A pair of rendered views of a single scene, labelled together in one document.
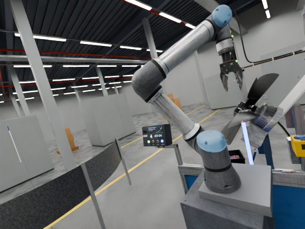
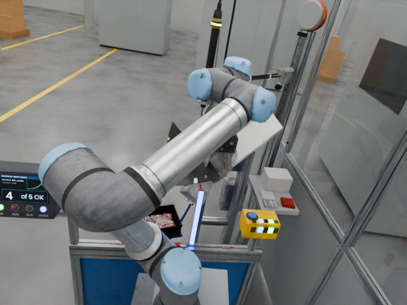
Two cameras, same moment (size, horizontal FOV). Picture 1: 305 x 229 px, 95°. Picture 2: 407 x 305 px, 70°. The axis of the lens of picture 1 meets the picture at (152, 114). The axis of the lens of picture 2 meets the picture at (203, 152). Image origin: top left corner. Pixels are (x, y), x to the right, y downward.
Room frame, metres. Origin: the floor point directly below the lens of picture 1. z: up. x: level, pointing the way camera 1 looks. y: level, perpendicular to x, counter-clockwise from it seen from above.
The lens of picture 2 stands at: (0.22, 0.18, 1.95)
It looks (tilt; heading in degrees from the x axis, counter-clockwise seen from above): 30 degrees down; 313
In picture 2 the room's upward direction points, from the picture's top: 10 degrees clockwise
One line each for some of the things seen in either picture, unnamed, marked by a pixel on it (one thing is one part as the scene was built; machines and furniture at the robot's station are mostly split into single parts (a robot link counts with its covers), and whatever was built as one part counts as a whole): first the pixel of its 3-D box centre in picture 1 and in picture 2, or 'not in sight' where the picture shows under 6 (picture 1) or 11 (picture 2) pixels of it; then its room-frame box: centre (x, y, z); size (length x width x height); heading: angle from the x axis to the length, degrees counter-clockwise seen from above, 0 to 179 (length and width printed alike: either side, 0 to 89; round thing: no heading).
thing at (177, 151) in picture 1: (178, 154); (72, 226); (1.20, -0.13, 0.96); 0.03 x 0.03 x 0.20; 53
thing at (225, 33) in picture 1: (221, 31); (234, 78); (0.75, -0.45, 1.73); 0.09 x 0.08 x 0.11; 93
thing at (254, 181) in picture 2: not in sight; (271, 193); (0.93, -1.28, 0.84); 0.36 x 0.24 x 0.03; 143
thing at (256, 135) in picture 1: (253, 135); (197, 186); (1.11, -0.76, 0.98); 0.20 x 0.16 x 0.20; 53
